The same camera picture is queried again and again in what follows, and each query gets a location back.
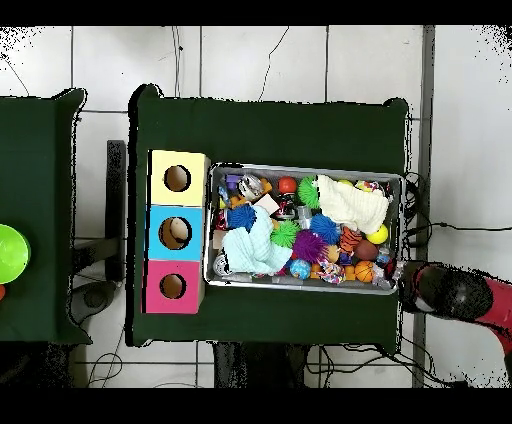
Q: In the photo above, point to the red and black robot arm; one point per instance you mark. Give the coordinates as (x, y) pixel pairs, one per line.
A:
(472, 296)

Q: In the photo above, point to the wooden box with three holes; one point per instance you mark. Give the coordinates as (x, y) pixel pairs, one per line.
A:
(196, 180)

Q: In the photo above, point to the clear mesh bin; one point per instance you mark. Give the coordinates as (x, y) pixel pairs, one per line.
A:
(264, 286)

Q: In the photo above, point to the blue spiky ball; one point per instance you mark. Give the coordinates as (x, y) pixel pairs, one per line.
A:
(242, 217)
(325, 228)

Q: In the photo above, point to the crushed silver can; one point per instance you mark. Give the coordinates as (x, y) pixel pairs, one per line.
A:
(250, 186)

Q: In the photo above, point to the mint green cloth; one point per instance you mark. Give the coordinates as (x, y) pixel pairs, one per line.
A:
(252, 244)

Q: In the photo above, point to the green spiky ball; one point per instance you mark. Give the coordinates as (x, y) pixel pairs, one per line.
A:
(307, 192)
(286, 234)

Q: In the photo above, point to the orange red ball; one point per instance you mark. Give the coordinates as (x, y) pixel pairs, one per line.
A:
(287, 185)

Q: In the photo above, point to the purple spiky ball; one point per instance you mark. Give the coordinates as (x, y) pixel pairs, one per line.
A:
(308, 246)

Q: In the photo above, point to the dark green table cloth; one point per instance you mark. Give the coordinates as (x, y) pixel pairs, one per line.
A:
(272, 128)
(40, 160)

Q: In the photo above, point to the cream yellow cloth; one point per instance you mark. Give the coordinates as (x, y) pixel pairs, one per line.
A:
(352, 204)

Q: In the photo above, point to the tiger striped toy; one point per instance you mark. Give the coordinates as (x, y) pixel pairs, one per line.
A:
(350, 238)

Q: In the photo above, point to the bright green bowl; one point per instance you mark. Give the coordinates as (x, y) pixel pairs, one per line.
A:
(12, 254)

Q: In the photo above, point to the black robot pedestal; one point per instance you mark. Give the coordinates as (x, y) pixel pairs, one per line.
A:
(256, 368)

